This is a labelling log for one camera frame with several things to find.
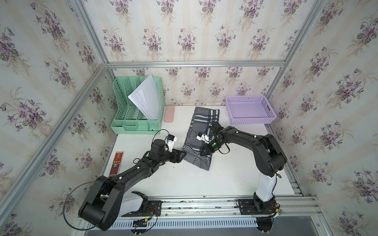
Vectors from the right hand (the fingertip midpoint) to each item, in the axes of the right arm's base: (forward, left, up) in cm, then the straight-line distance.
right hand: (202, 154), depth 89 cm
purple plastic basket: (+43, -45, -4) cm, 62 cm away
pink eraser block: (+37, +25, -4) cm, 45 cm away
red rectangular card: (-6, +53, -3) cm, 53 cm away
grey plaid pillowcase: (+32, -2, -3) cm, 32 cm away
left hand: (-2, +12, +5) cm, 13 cm away
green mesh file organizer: (+28, +54, +1) cm, 61 cm away
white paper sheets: (+31, +37, +18) cm, 52 cm away
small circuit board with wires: (-34, +31, -5) cm, 47 cm away
